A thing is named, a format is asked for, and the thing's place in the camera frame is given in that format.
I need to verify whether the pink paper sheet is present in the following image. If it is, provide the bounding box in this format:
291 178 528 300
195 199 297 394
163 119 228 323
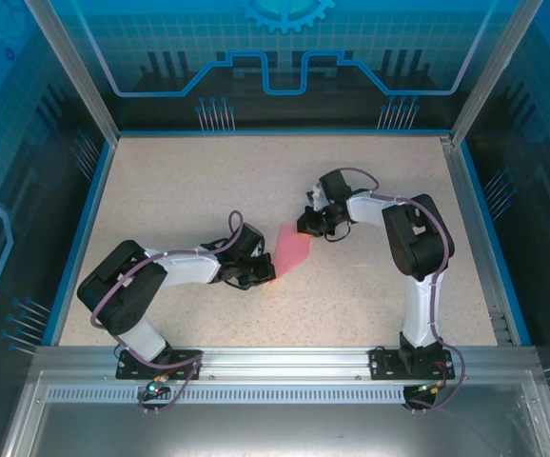
270 223 312 282

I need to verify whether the grey metal panel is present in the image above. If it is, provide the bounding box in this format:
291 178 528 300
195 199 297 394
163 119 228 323
0 369 550 457

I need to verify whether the aluminium mounting rail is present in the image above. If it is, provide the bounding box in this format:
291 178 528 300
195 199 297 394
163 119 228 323
31 346 538 378

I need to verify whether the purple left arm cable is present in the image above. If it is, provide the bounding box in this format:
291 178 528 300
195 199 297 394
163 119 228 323
88 210 246 414

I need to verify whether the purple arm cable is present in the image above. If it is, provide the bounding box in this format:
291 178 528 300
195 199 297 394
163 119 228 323
337 167 467 414
88 210 246 414

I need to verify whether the slotted grey cable duct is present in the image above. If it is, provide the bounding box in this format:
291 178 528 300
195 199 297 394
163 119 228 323
46 386 526 406

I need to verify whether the aluminium side rail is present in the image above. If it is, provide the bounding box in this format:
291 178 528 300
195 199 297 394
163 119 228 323
438 134 515 348

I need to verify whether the cable connector with green light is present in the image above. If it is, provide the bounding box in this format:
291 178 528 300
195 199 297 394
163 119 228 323
144 374 170 397

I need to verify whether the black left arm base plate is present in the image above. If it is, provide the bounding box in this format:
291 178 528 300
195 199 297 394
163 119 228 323
115 348 205 381

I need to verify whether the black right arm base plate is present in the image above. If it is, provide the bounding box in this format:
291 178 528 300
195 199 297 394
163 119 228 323
368 346 452 381

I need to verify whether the cable connector with orange wires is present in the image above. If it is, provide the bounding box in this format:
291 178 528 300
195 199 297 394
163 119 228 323
415 380 449 395

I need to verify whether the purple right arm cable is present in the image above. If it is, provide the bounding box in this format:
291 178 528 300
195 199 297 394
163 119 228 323
337 167 467 414

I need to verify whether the aluminium frame post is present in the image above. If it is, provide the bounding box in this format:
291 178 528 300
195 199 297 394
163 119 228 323
448 0 545 147
23 0 123 143

